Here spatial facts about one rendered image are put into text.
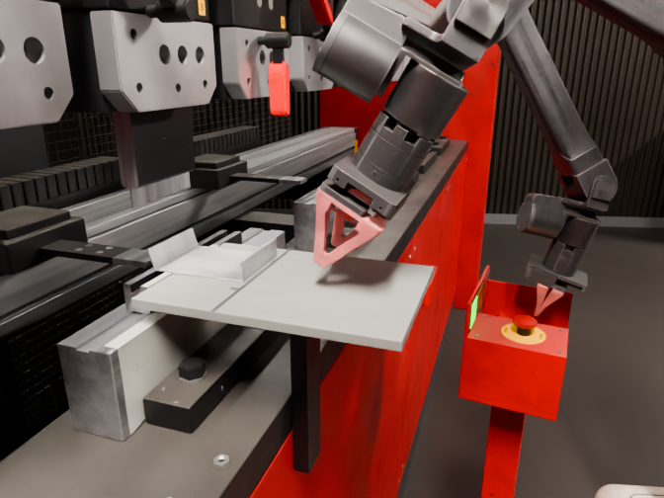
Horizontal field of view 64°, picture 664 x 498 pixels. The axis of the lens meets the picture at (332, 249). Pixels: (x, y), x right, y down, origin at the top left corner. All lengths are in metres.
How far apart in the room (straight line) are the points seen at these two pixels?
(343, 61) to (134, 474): 0.39
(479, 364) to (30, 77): 0.77
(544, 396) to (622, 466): 1.11
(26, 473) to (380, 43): 0.47
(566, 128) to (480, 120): 1.69
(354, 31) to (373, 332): 0.25
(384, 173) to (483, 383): 0.57
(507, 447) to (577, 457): 0.92
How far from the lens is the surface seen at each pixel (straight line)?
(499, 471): 1.15
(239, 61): 0.65
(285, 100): 0.67
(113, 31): 0.48
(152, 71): 0.51
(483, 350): 0.93
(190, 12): 0.49
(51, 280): 0.81
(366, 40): 0.46
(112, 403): 0.55
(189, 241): 0.66
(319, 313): 0.48
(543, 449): 2.02
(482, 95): 2.63
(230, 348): 0.63
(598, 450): 2.09
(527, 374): 0.94
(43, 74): 0.42
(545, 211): 0.95
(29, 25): 0.42
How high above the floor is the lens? 1.21
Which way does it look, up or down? 19 degrees down
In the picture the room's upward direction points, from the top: straight up
